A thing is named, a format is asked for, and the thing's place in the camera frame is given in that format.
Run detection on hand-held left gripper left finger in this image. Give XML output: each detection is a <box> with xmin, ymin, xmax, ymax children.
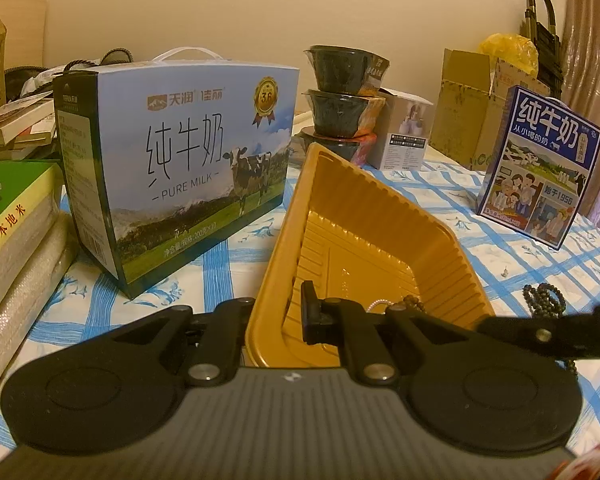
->
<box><xmin>116</xmin><ymin>297</ymin><xmax>257</xmax><ymax>397</ymax></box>

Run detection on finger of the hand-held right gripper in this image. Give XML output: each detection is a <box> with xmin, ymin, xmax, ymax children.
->
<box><xmin>475</xmin><ymin>302</ymin><xmax>600</xmax><ymax>364</ymax></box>

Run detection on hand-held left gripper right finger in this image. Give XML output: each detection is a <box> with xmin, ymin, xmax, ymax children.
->
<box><xmin>301</xmin><ymin>280</ymin><xmax>486</xmax><ymax>397</ymax></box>

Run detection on golden plastic tray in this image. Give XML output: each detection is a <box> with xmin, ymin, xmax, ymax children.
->
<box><xmin>244</xmin><ymin>142</ymin><xmax>497</xmax><ymax>368</ymax></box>

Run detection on blue checked tablecloth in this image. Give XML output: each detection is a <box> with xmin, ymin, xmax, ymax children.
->
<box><xmin>0</xmin><ymin>149</ymin><xmax>600</xmax><ymax>480</ymax></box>

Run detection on small dark blue milk carton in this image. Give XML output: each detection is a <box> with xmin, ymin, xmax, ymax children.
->
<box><xmin>475</xmin><ymin>84</ymin><xmax>600</xmax><ymax>251</ymax></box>

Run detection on black bowl with red sleeve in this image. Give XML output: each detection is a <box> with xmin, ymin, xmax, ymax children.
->
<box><xmin>299</xmin><ymin>127</ymin><xmax>379</xmax><ymax>169</ymax></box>

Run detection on large light blue milk carton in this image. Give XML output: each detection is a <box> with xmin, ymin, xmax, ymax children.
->
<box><xmin>53</xmin><ymin>47</ymin><xmax>301</xmax><ymax>301</ymax></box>

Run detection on small white product box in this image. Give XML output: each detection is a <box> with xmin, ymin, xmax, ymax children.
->
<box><xmin>367</xmin><ymin>88</ymin><xmax>435</xmax><ymax>171</ymax></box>

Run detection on black bowl with orange sleeve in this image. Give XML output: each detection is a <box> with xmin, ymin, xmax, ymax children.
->
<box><xmin>304</xmin><ymin>88</ymin><xmax>387</xmax><ymax>139</ymax></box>

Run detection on vacuum packed rice bags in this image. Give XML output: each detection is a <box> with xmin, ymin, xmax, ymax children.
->
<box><xmin>0</xmin><ymin>209</ymin><xmax>79</xmax><ymax>413</ymax></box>

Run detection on open cardboard box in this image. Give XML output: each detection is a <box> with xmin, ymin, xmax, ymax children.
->
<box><xmin>429</xmin><ymin>48</ymin><xmax>542</xmax><ymax>171</ymax></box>

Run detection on black bowl with dark sleeve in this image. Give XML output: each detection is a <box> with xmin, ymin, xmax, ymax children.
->
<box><xmin>303</xmin><ymin>44</ymin><xmax>391</xmax><ymax>95</ymax></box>

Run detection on beige curtain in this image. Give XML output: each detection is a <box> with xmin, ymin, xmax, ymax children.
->
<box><xmin>559</xmin><ymin>0</ymin><xmax>600</xmax><ymax>242</ymax></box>

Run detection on yellow plastic bag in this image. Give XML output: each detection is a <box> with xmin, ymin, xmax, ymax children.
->
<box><xmin>477</xmin><ymin>32</ymin><xmax>540</xmax><ymax>79</ymax></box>

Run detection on stack of books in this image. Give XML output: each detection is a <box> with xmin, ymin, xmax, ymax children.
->
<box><xmin>0</xmin><ymin>91</ymin><xmax>57</xmax><ymax>162</ymax></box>

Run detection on dark folding trolley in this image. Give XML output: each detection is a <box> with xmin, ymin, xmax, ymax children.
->
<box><xmin>517</xmin><ymin>0</ymin><xmax>567</xmax><ymax>94</ymax></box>

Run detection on wooden board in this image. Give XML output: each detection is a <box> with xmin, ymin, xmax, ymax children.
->
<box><xmin>0</xmin><ymin>0</ymin><xmax>47</xmax><ymax>69</ymax></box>

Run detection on dark bag with cord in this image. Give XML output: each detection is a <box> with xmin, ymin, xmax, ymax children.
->
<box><xmin>4</xmin><ymin>48</ymin><xmax>134</xmax><ymax>104</ymax></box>

